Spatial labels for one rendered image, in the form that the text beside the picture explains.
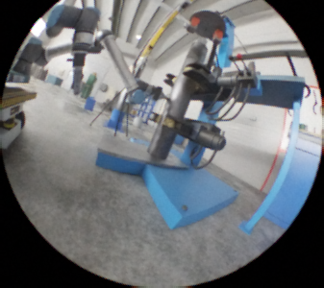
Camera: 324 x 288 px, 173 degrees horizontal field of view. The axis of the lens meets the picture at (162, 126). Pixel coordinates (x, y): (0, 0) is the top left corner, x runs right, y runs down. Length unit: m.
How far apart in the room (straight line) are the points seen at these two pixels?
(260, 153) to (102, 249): 2.57
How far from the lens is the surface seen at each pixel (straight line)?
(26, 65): 1.01
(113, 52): 0.77
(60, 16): 0.47
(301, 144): 1.38
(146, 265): 0.49
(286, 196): 1.37
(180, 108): 0.94
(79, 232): 0.50
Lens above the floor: 0.46
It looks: 2 degrees down
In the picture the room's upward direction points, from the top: 22 degrees clockwise
